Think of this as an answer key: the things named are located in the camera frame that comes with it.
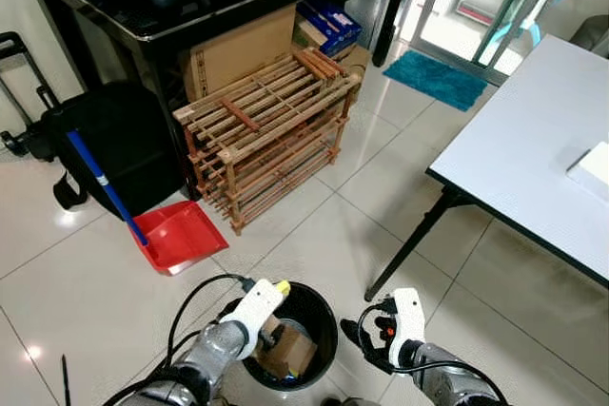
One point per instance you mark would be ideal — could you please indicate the grey chair back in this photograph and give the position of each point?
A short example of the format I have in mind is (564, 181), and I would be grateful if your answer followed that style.
(592, 33)

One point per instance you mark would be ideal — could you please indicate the white flat box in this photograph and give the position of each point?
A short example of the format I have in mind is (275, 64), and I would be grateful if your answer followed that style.
(595, 170)

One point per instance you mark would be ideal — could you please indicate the wooden slatted shoe rack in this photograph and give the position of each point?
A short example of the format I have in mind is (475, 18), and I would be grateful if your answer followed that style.
(266, 130)

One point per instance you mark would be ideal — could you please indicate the black glossy desk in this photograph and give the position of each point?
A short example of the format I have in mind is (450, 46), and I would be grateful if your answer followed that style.
(228, 7)

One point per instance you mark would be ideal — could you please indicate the black fabric bag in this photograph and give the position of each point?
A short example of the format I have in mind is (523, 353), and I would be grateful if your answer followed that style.
(124, 140)

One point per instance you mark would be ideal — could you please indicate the black table leg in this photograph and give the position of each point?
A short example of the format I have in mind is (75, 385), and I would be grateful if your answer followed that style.
(419, 240)

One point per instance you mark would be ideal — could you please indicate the black rubbish bin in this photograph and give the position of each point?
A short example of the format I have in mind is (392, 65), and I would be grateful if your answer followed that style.
(322, 325)

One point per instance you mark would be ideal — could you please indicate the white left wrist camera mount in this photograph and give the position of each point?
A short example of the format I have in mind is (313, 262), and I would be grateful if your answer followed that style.
(252, 311)

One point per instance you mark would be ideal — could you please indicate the teal floor mat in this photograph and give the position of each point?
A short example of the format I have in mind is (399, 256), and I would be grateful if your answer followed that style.
(433, 78)

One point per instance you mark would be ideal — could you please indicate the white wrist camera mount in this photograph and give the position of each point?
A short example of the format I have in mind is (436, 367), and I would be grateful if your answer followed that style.
(252, 311)
(407, 320)

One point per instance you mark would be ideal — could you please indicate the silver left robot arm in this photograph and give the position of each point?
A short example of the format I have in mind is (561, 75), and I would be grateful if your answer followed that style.
(205, 358)

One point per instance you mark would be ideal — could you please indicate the red dustpan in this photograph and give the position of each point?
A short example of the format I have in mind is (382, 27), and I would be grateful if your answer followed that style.
(181, 235)

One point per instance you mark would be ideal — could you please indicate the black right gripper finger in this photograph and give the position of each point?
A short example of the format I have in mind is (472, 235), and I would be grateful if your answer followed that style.
(357, 339)

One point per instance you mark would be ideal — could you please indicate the large brown cardboard carton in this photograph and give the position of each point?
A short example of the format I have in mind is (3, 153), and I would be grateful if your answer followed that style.
(238, 54)

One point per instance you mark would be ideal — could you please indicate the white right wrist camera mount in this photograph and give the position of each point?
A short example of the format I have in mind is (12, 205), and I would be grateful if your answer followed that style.
(407, 320)

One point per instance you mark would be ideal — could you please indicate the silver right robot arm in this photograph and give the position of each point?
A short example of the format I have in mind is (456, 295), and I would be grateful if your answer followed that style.
(447, 382)

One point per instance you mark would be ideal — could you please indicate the brown cardboard box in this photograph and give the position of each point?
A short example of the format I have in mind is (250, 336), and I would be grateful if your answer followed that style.
(290, 351)

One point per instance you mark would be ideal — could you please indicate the blue printed box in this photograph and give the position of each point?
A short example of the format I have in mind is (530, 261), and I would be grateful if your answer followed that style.
(328, 26)

